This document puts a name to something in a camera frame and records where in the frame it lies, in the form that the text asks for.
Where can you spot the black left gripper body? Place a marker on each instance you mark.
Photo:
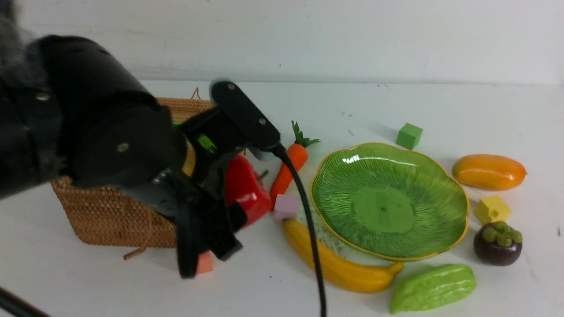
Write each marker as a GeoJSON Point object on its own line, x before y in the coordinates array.
{"type": "Point", "coordinates": [162, 157]}

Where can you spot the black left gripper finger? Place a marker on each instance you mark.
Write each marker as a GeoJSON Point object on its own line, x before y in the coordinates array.
{"type": "Point", "coordinates": [187, 230]}
{"type": "Point", "coordinates": [225, 220]}

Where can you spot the red plastic bell pepper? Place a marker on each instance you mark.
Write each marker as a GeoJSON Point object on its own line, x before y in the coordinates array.
{"type": "Point", "coordinates": [245, 187]}

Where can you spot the yellow plastic banana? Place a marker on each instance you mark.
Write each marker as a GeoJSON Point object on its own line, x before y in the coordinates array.
{"type": "Point", "coordinates": [336, 270]}

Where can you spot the green plastic bitter gourd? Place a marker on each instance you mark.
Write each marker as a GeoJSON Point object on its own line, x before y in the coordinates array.
{"type": "Point", "coordinates": [434, 288]}

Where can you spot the orange yellow plastic mango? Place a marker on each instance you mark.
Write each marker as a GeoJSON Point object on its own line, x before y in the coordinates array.
{"type": "Point", "coordinates": [489, 172]}

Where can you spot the purple plastic mangosteen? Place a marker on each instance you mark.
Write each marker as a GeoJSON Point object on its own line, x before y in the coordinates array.
{"type": "Point", "coordinates": [496, 243]}

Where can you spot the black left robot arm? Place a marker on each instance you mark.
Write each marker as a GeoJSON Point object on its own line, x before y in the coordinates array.
{"type": "Point", "coordinates": [70, 109]}

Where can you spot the orange foam cube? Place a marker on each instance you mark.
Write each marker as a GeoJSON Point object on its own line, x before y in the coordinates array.
{"type": "Point", "coordinates": [205, 263]}

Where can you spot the pink foam cube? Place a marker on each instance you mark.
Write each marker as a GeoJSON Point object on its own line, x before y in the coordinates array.
{"type": "Point", "coordinates": [286, 207]}

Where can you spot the woven wicker basket lid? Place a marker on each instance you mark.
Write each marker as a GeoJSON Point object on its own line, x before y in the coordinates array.
{"type": "Point", "coordinates": [183, 109]}

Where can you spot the woven wicker basket green lining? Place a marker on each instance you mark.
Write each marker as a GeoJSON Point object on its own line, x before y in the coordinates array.
{"type": "Point", "coordinates": [97, 210]}

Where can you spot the green leaf-shaped plate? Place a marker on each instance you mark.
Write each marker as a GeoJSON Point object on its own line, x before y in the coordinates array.
{"type": "Point", "coordinates": [391, 203]}

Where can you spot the green foam cube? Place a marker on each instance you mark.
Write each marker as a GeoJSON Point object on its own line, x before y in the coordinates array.
{"type": "Point", "coordinates": [409, 136]}

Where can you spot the yellow foam cube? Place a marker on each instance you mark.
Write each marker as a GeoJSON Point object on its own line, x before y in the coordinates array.
{"type": "Point", "coordinates": [491, 209]}

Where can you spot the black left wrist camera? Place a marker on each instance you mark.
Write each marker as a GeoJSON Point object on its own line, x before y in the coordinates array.
{"type": "Point", "coordinates": [260, 136]}

